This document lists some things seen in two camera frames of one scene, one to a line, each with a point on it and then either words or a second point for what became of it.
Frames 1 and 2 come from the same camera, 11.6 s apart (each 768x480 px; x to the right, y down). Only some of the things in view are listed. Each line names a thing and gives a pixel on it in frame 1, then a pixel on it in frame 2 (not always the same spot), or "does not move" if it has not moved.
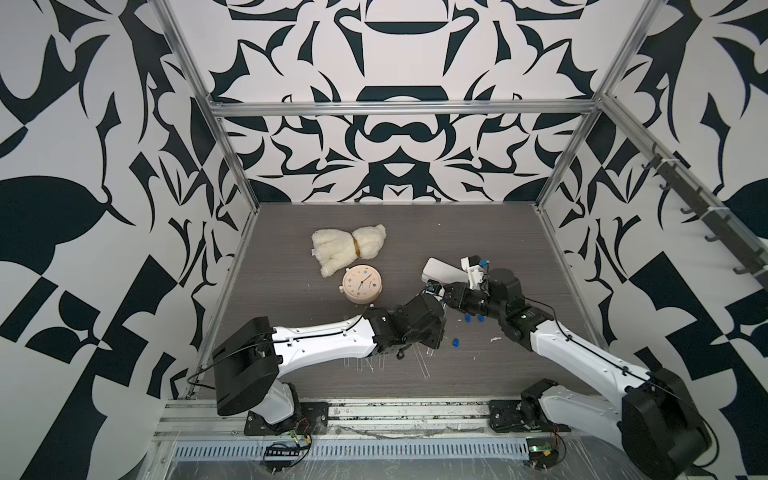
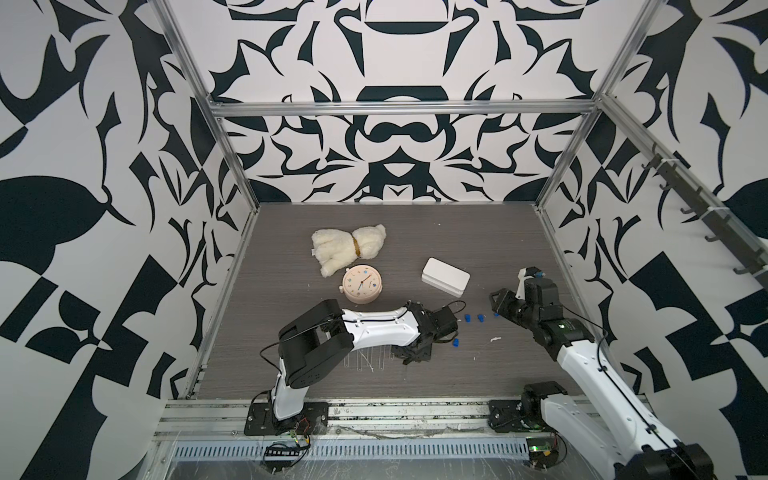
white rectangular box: (444, 272) does not move
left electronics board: (280, 458) does not move
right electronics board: (542, 452) does not move
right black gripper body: (479, 302) → (516, 310)
